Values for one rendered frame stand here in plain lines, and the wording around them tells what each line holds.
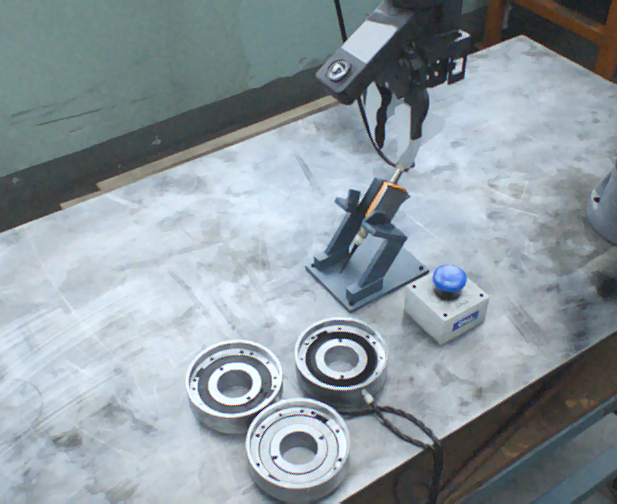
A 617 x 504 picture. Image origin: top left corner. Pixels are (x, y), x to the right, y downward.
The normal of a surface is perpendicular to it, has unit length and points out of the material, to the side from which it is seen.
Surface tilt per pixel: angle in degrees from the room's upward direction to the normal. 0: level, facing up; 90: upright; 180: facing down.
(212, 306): 0
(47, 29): 90
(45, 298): 0
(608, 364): 0
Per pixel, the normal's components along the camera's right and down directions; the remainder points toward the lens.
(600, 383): -0.01, -0.73
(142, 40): 0.55, 0.56
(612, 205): -0.87, 0.06
